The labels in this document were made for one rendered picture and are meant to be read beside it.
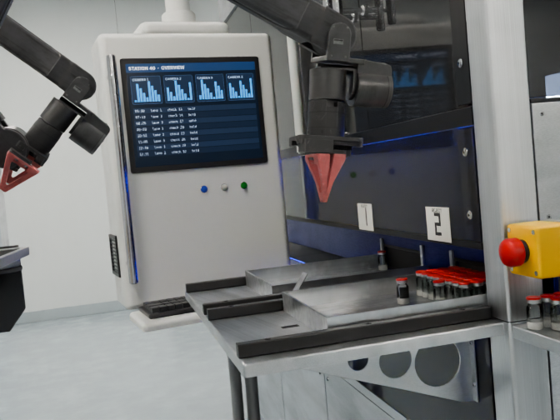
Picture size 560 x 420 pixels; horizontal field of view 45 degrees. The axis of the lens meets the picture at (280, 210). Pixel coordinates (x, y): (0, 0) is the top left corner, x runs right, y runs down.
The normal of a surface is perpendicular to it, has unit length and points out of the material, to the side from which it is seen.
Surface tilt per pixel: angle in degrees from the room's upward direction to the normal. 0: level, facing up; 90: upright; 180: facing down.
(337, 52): 98
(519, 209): 90
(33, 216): 90
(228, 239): 90
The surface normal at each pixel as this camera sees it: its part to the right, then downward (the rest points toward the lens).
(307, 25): 0.23, 0.21
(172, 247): 0.39, 0.01
